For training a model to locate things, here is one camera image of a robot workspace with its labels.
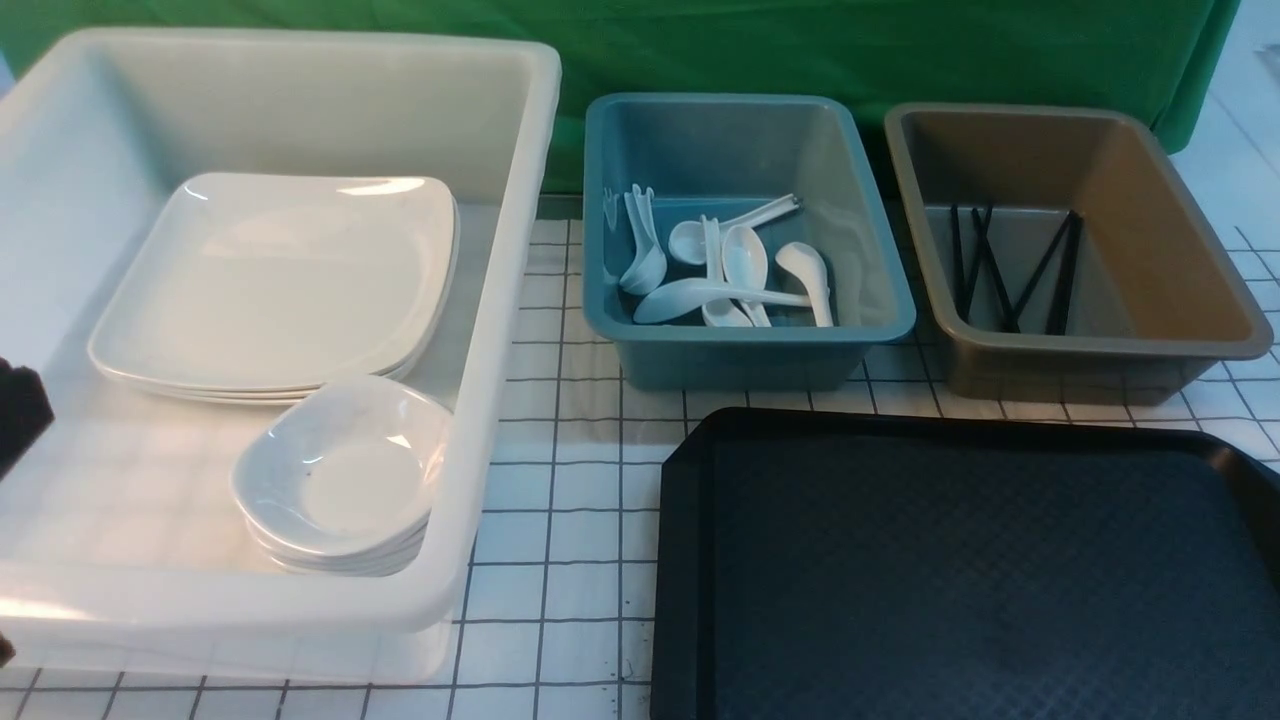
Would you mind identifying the large white square plate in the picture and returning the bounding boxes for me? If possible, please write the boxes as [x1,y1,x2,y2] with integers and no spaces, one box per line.
[87,170,460,393]

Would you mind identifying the white spoon far left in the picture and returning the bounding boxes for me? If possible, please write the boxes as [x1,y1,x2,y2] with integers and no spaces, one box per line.
[620,184,668,296]

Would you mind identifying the black serving tray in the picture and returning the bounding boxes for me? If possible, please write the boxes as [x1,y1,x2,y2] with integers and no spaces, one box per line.
[649,407,1279,719]

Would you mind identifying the white small bowl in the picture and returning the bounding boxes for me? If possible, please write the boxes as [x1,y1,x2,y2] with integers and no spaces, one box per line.
[236,498,435,564]
[229,375,454,507]

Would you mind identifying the stacked white bowls in tub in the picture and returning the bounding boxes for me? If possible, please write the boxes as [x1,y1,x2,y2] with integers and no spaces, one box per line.
[244,520,428,577]

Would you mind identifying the brown plastic bin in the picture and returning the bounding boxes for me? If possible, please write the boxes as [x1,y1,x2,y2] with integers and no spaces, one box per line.
[884,102,1274,406]

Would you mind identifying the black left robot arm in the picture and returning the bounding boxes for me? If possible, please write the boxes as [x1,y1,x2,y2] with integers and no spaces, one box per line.
[1,357,55,479]

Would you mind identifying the black chopstick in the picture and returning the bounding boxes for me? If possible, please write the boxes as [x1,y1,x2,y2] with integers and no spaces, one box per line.
[973,202,1021,333]
[1007,211,1075,333]
[950,202,972,322]
[1044,211,1083,336]

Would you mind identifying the teal plastic bin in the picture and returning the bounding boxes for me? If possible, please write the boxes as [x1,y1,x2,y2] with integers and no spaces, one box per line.
[582,94,916,392]

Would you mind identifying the green cloth backdrop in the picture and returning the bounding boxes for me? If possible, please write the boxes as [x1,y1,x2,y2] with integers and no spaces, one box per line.
[1,1,1239,193]

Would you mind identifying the white spoon long diagonal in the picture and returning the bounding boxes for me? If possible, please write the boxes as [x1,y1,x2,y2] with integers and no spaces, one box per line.
[632,278,812,324]

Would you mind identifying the large white plastic tub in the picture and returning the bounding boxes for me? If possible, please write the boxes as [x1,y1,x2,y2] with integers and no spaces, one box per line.
[3,28,561,685]

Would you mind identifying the white spoon centre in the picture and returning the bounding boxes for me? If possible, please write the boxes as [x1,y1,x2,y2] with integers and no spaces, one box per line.
[721,225,769,290]

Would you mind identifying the white soup spoon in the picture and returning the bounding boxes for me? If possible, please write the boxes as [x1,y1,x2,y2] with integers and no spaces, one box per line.
[774,242,835,327]

